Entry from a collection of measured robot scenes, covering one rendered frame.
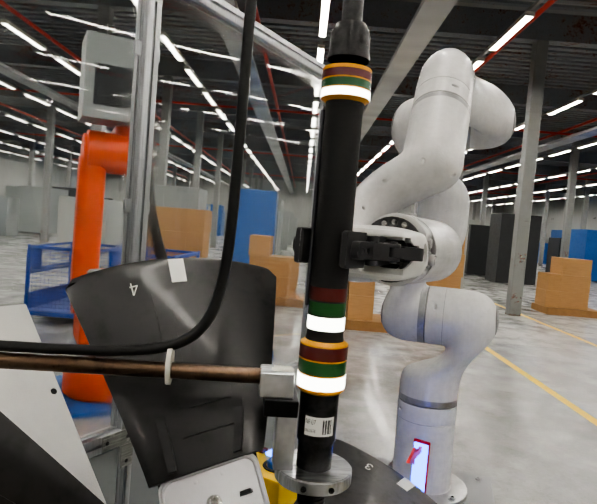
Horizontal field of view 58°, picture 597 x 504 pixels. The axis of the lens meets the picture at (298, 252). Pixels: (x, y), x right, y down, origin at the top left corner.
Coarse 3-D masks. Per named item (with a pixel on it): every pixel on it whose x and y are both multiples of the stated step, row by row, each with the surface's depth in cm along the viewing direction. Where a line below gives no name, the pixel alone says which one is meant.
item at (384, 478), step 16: (336, 448) 72; (352, 448) 73; (352, 464) 70; (384, 464) 72; (352, 480) 66; (368, 480) 67; (384, 480) 68; (336, 496) 62; (352, 496) 62; (368, 496) 63; (384, 496) 64; (400, 496) 65; (416, 496) 67
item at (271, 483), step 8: (264, 456) 97; (264, 464) 93; (264, 472) 91; (272, 472) 91; (264, 480) 89; (272, 480) 88; (272, 488) 88; (280, 488) 88; (272, 496) 88; (280, 496) 88; (288, 496) 90; (296, 496) 93
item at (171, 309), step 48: (96, 288) 55; (144, 288) 56; (192, 288) 58; (240, 288) 60; (96, 336) 53; (144, 336) 53; (240, 336) 55; (144, 384) 51; (192, 384) 51; (240, 384) 52; (144, 432) 49; (192, 432) 48; (240, 432) 48
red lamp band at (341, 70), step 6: (342, 66) 45; (324, 72) 46; (330, 72) 45; (336, 72) 45; (342, 72) 45; (348, 72) 45; (354, 72) 45; (360, 72) 45; (366, 72) 45; (366, 78) 45
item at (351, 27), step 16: (352, 0) 46; (352, 16) 46; (336, 32) 45; (352, 32) 45; (368, 32) 46; (336, 48) 45; (352, 48) 45; (368, 48) 46; (304, 400) 47; (320, 400) 47; (336, 400) 47; (304, 416) 47; (320, 416) 47; (336, 416) 48; (304, 432) 47; (320, 432) 47; (304, 448) 47; (320, 448) 47; (304, 464) 47; (320, 464) 47; (304, 496) 48
